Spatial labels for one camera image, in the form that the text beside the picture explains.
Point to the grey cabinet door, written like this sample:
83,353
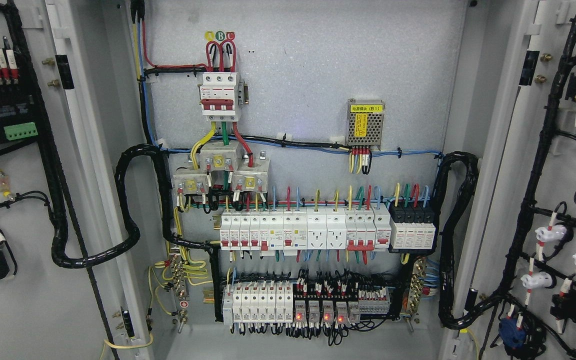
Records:
82,54
507,254

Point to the current transformer cluster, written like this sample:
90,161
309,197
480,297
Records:
226,165

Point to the white circuit breaker row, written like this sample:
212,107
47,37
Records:
297,231

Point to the metal mesh power supply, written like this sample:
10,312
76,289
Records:
365,118

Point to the three pole main breaker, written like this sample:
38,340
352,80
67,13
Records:
221,96

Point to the lower relay terminal row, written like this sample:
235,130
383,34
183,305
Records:
330,303

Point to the black surge protector module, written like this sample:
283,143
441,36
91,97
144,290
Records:
412,230

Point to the yellow terminal post block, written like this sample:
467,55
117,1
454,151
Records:
5,186

